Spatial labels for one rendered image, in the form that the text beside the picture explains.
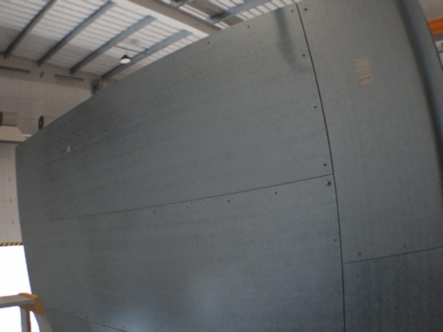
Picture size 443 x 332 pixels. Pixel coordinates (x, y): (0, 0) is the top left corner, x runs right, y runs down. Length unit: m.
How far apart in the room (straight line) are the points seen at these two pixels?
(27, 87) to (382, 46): 11.77
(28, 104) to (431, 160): 11.78
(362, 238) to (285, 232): 0.25
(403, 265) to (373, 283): 0.10
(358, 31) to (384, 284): 0.72
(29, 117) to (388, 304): 11.64
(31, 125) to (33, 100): 0.81
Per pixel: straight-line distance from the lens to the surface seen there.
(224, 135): 1.31
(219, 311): 1.40
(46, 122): 11.45
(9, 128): 10.93
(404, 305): 1.11
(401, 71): 1.10
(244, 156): 1.27
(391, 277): 1.10
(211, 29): 10.98
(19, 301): 1.56
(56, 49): 11.96
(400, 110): 1.08
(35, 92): 12.50
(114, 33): 11.57
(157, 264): 1.55
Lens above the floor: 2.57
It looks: 8 degrees up
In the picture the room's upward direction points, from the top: 7 degrees counter-clockwise
